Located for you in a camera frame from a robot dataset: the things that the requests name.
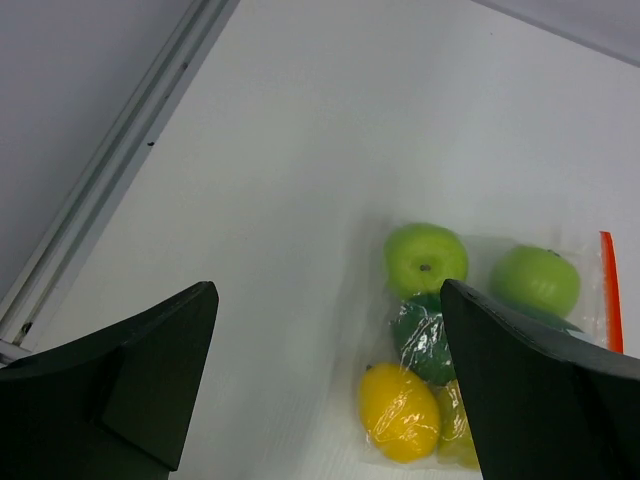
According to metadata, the light green fake apple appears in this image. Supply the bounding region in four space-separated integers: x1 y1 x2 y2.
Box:
384 223 469 300
489 245 581 317

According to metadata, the dark green fake avocado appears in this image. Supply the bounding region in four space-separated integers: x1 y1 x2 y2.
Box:
390 294 456 386

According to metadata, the yellow-green fake starfruit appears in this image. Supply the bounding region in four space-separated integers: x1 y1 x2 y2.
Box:
437 380 480 471

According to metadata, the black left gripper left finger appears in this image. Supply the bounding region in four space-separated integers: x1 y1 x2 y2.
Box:
1 281 219 479

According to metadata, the aluminium frame rail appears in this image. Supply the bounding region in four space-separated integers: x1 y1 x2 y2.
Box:
1 1 237 366

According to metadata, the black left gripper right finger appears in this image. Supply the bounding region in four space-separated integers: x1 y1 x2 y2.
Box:
440 280 639 479

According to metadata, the clear zip bag orange seal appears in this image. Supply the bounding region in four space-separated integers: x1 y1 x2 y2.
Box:
355 230 622 471

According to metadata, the yellow fake lemon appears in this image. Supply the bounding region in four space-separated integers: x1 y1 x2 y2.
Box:
358 363 441 464

